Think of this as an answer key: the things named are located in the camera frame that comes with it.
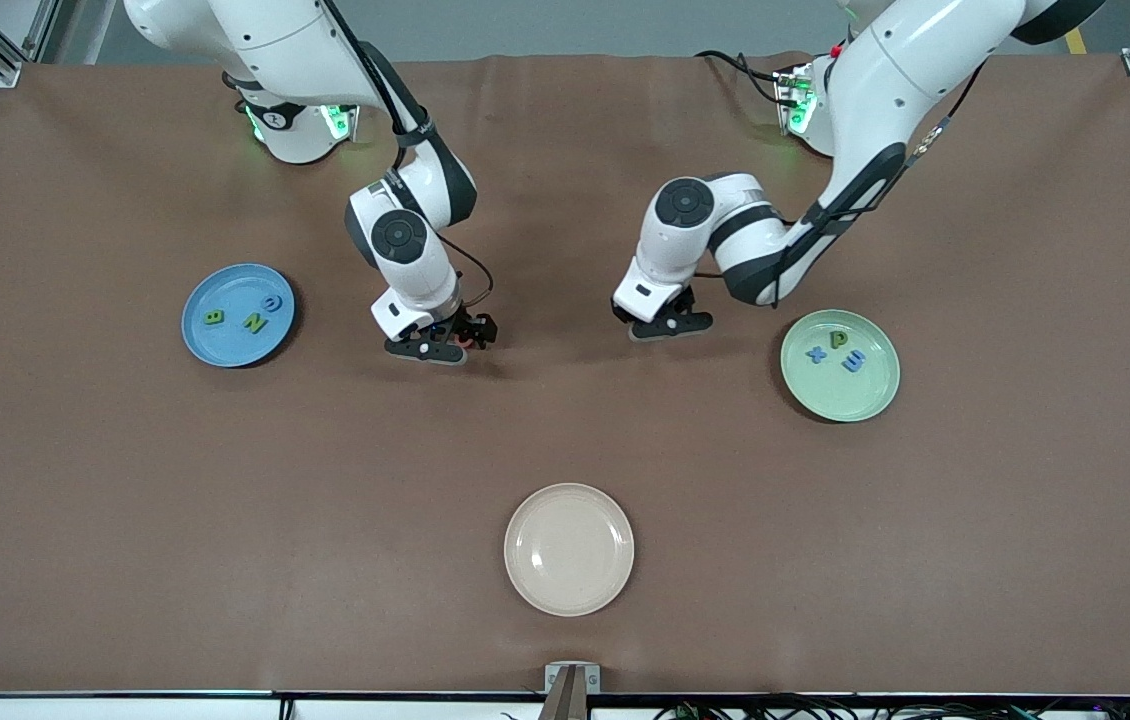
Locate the blue plate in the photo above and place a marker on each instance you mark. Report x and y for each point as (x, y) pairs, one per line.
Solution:
(230, 345)

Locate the blue letter m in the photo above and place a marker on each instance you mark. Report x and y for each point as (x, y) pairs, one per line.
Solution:
(854, 361)

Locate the blue letter G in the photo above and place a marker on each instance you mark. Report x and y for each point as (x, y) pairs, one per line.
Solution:
(272, 302)

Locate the brown table cover mat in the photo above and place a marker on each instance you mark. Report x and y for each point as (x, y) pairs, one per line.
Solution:
(225, 500)

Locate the green letter B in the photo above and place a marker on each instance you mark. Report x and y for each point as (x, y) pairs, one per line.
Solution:
(214, 317)

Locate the blue letter x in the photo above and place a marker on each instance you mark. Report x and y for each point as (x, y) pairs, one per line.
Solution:
(815, 353)

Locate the beige plate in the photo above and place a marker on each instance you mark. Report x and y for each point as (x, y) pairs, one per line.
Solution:
(569, 549)

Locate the green plate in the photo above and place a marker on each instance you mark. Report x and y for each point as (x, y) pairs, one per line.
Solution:
(840, 395)

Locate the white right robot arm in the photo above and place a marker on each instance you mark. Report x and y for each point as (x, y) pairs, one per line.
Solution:
(275, 40)

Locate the green letter p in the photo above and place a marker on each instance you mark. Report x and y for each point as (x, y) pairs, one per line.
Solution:
(838, 340)

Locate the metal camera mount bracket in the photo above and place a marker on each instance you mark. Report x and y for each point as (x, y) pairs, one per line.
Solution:
(572, 678)

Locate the green uppercase letter N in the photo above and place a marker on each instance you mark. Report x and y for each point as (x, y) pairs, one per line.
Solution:
(255, 322)

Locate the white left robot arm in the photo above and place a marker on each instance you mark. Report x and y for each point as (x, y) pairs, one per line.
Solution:
(885, 80)

